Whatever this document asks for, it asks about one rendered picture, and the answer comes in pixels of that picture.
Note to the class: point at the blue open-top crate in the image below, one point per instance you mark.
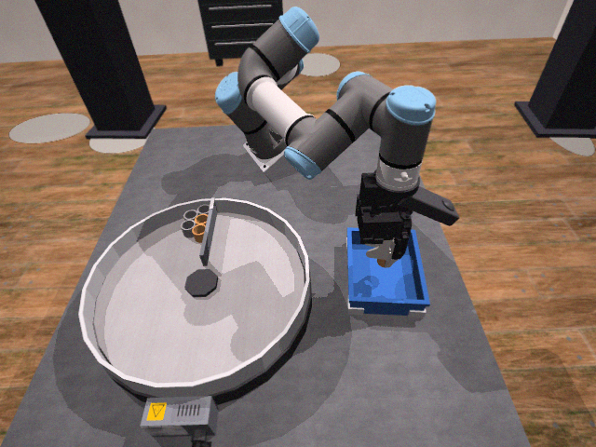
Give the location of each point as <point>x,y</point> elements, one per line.
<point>398,290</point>

